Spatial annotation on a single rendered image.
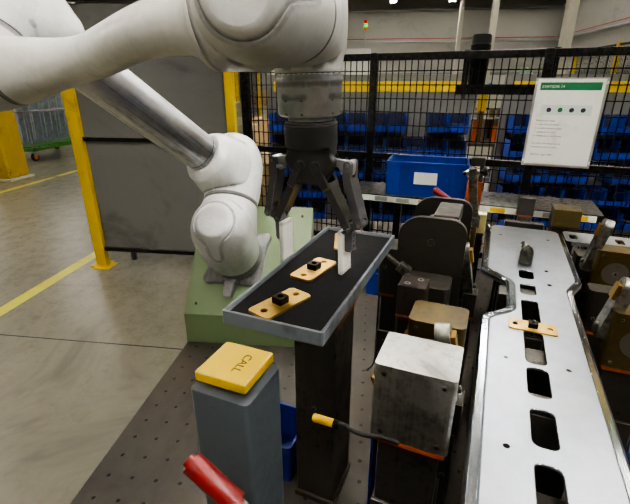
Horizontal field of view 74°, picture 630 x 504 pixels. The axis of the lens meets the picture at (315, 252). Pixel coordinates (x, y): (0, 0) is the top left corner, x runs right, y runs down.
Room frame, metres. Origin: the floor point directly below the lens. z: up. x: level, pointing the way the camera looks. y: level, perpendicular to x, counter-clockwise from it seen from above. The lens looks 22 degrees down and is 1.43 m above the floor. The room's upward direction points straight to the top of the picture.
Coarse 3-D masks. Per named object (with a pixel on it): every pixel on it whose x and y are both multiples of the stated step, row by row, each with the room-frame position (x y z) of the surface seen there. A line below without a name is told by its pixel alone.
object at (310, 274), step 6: (318, 258) 0.64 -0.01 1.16; (306, 264) 0.62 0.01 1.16; (312, 264) 0.59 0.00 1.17; (318, 264) 0.60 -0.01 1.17; (324, 264) 0.62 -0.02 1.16; (330, 264) 0.62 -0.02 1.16; (300, 270) 0.59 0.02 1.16; (306, 270) 0.59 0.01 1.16; (312, 270) 0.59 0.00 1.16; (318, 270) 0.59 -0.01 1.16; (324, 270) 0.59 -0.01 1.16; (294, 276) 0.57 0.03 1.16; (300, 276) 0.57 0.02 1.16; (306, 276) 0.57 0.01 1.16; (312, 276) 0.57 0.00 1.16; (318, 276) 0.58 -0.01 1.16
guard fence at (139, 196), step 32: (96, 0) 3.22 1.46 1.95; (160, 64) 3.17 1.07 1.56; (192, 64) 3.14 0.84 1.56; (192, 96) 3.15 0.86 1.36; (224, 96) 3.11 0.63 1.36; (96, 128) 3.25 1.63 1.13; (128, 128) 3.21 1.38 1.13; (224, 128) 3.12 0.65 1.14; (96, 160) 3.25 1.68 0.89; (128, 160) 3.22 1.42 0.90; (160, 160) 3.18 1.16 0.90; (96, 192) 3.26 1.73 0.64; (128, 192) 3.22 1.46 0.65; (160, 192) 3.19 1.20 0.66; (192, 192) 3.16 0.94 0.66; (96, 224) 3.24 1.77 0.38; (128, 224) 3.23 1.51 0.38; (160, 224) 3.19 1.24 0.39
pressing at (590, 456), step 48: (528, 240) 1.17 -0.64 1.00; (576, 288) 0.86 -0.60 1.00; (480, 336) 0.65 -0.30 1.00; (576, 336) 0.66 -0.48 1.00; (480, 384) 0.52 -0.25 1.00; (576, 384) 0.53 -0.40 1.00; (480, 432) 0.43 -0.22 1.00; (528, 432) 0.43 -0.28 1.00; (576, 432) 0.43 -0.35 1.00; (480, 480) 0.36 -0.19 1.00; (528, 480) 0.36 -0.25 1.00; (576, 480) 0.36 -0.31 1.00; (624, 480) 0.36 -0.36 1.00
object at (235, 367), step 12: (228, 348) 0.39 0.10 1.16; (240, 348) 0.39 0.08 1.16; (252, 348) 0.39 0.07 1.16; (216, 360) 0.37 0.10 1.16; (228, 360) 0.37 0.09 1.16; (240, 360) 0.37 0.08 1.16; (252, 360) 0.37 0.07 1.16; (264, 360) 0.37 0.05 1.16; (204, 372) 0.35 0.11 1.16; (216, 372) 0.35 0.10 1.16; (228, 372) 0.35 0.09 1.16; (240, 372) 0.35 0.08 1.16; (252, 372) 0.35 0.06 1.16; (216, 384) 0.34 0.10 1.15; (228, 384) 0.33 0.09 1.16; (240, 384) 0.33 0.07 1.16; (252, 384) 0.34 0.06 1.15
